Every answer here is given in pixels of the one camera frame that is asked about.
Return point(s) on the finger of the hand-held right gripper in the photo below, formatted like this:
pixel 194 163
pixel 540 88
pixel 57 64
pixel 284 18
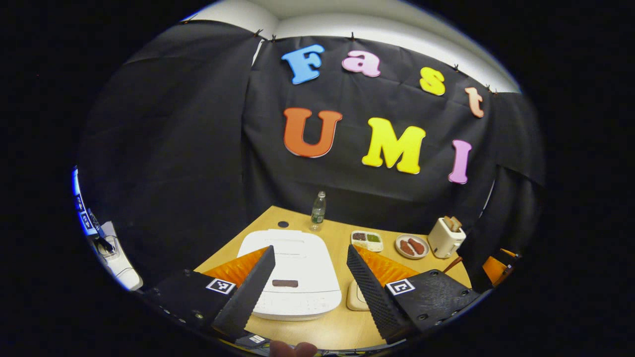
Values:
pixel 508 253
pixel 493 270

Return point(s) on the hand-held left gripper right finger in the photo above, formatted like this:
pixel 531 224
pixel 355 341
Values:
pixel 369 292

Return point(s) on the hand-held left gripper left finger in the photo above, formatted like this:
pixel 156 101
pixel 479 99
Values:
pixel 248 292

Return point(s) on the brown wooden spoon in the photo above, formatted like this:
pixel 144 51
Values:
pixel 452 265

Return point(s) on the white rice cooker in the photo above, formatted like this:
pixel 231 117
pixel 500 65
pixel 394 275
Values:
pixel 302 267

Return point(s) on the cream square rice dish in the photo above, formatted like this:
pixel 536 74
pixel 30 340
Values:
pixel 354 297

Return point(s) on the white divided seasoning tray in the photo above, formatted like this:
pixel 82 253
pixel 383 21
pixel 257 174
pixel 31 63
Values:
pixel 367 243

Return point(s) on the cream toaster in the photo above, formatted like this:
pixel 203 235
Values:
pixel 444 243

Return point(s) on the brown meat piece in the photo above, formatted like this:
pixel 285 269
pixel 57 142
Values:
pixel 407 248
pixel 417 246

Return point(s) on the toasted bread slice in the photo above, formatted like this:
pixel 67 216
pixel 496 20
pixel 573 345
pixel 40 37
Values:
pixel 457 222
pixel 448 224

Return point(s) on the white round plate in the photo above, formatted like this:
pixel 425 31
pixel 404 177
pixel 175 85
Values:
pixel 414 236

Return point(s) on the clear water bottle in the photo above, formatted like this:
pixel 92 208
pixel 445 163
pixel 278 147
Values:
pixel 318 213

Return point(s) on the white side desk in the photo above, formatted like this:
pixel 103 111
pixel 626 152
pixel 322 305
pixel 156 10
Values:
pixel 126 277

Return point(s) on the black backdrop cloth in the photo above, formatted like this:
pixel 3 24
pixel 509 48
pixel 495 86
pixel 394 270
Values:
pixel 173 148

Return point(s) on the computer monitor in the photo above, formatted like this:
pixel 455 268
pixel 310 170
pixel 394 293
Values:
pixel 78 208

